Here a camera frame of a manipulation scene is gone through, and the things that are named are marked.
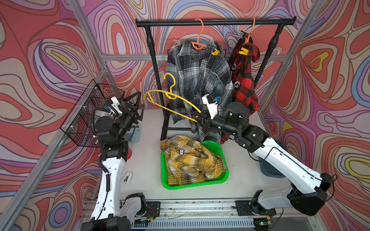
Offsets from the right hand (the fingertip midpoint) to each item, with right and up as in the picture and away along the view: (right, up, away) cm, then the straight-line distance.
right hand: (193, 117), depth 61 cm
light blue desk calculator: (-38, -13, +38) cm, 56 cm away
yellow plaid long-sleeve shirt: (-2, -23, +15) cm, 28 cm away
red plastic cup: (-40, -23, +32) cm, 56 cm away
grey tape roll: (-46, +2, +11) cm, 48 cm away
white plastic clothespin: (-6, -19, +20) cm, 28 cm away
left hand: (-20, +7, -2) cm, 21 cm away
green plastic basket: (+16, -19, +29) cm, 38 cm away
